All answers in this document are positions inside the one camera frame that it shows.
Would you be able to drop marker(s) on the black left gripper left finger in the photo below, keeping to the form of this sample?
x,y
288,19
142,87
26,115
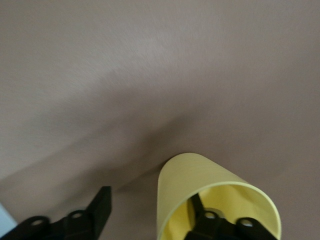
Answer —
x,y
82,220

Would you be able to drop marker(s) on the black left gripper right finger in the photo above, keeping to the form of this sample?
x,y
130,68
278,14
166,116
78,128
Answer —
x,y
212,225

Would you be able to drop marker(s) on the yellow cup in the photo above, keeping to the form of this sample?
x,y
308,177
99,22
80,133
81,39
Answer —
x,y
190,180

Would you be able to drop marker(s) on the translucent white plastic bin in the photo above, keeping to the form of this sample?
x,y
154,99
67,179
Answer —
x,y
7,220

